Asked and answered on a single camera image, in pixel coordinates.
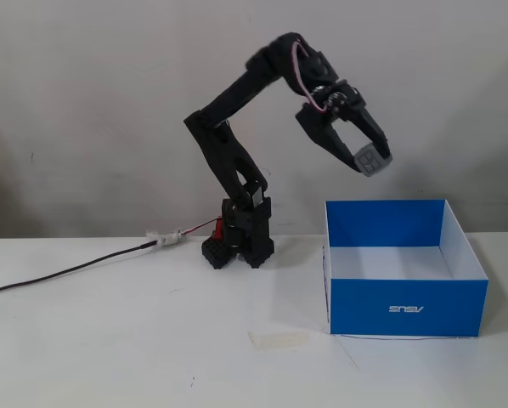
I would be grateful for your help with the blue and white cardboard box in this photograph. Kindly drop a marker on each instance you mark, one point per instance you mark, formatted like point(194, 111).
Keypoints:
point(407, 297)

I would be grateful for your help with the red clamp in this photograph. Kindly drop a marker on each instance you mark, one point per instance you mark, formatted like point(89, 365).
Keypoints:
point(218, 229)

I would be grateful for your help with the clear tape patch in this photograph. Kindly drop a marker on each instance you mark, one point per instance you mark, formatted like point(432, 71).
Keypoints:
point(279, 340)

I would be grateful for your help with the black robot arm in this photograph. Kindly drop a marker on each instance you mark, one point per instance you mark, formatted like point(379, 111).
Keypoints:
point(233, 140)

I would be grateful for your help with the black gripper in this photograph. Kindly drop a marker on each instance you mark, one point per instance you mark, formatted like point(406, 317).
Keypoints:
point(351, 111)

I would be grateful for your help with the gray block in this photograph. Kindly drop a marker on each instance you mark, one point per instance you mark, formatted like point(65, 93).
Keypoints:
point(373, 160)

